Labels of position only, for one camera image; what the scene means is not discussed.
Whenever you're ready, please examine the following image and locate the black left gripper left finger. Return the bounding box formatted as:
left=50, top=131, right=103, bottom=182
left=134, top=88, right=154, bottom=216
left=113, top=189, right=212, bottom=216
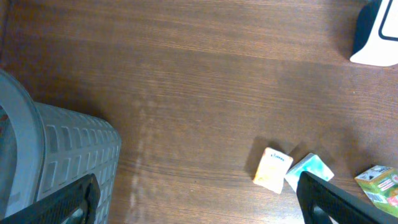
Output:
left=1, top=174, right=101, bottom=224

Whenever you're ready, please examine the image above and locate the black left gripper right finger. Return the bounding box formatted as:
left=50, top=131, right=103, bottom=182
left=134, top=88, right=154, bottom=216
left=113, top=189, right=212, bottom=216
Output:
left=296, top=171, right=397, bottom=224

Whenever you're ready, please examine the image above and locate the green yellow drink carton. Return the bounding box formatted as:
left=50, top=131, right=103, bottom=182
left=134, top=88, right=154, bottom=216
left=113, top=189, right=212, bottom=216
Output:
left=354, top=166, right=397, bottom=217

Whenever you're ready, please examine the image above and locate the teal tissue pack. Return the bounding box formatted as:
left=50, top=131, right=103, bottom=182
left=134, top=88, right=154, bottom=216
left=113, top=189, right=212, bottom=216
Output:
left=285, top=153, right=334, bottom=192

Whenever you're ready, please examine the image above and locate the orange tissue pack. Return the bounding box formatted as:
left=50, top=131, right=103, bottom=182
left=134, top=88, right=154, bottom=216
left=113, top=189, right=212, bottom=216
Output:
left=253, top=147, right=294, bottom=194

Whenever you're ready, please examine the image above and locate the white barcode scanner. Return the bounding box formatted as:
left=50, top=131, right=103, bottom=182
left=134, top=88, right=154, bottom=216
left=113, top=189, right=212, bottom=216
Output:
left=349, top=0, right=397, bottom=67

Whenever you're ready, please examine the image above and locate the grey plastic mesh basket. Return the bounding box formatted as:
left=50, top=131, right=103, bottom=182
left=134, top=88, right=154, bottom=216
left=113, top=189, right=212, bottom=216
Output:
left=1, top=71, right=122, bottom=223

